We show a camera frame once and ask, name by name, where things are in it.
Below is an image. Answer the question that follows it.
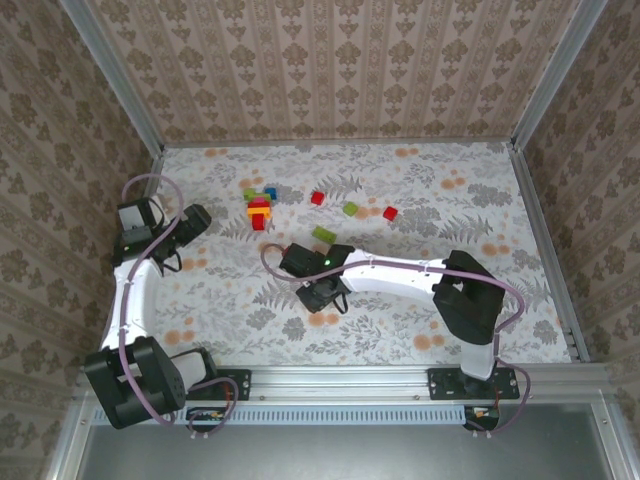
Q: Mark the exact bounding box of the grey metal panel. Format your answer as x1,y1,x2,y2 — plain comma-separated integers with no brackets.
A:
74,424,616,480

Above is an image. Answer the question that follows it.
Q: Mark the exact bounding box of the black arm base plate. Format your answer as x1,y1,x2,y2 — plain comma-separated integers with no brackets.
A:
184,368,253,401
427,367,521,401

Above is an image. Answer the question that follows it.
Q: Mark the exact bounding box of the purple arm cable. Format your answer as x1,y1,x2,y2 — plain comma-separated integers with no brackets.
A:
260,243,531,440
119,172,240,441

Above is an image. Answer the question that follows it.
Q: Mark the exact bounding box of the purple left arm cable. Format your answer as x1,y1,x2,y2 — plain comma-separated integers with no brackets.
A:
119,172,240,441

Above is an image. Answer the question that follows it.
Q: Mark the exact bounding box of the aluminium table edge rail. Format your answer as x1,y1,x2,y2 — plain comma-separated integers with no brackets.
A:
94,149,166,366
162,137,514,150
507,142,594,364

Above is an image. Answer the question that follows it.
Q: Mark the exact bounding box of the small black electronics board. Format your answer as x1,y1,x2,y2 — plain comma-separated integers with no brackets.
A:
185,405,227,434
463,404,501,432

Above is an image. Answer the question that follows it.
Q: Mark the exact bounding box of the wide aluminium mounting rail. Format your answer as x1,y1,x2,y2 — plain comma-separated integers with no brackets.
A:
74,363,614,401

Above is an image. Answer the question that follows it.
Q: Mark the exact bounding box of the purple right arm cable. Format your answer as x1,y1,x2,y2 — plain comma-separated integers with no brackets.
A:
260,243,531,440

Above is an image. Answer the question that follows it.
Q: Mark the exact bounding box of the aluminium frame post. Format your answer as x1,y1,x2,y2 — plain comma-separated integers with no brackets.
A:
509,0,609,151
58,0,166,159

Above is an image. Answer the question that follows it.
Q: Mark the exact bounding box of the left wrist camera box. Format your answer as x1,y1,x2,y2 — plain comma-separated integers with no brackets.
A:
116,195,169,234

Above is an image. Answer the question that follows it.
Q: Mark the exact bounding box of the grey slotted cable duct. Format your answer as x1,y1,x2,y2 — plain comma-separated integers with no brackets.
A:
92,403,469,426

